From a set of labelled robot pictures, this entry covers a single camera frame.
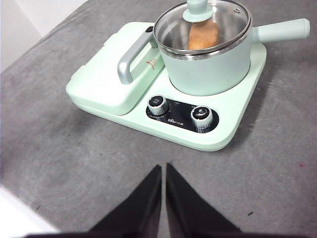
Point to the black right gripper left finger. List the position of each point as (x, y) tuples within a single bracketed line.
[(138, 213)]

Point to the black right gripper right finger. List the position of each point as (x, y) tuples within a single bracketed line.
[(190, 213)]

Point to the brown potato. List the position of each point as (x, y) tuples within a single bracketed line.
[(203, 34)]

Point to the round glass pot lid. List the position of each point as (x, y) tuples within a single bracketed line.
[(171, 32)]

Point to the mint green steamer pot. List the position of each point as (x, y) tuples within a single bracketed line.
[(208, 74)]

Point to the silver control knob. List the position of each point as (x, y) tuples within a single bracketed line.
[(158, 104), (201, 115)]

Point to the mint green breakfast machine base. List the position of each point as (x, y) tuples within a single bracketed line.
[(230, 116)]

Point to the mint green griddle cover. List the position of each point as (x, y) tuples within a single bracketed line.
[(104, 86)]

